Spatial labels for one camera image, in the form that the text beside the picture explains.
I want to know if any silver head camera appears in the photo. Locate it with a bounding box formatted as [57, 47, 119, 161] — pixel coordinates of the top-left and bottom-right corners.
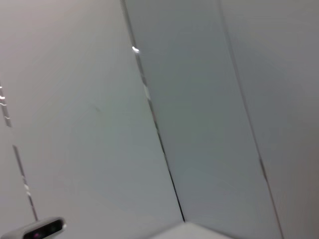
[0, 216, 67, 239]

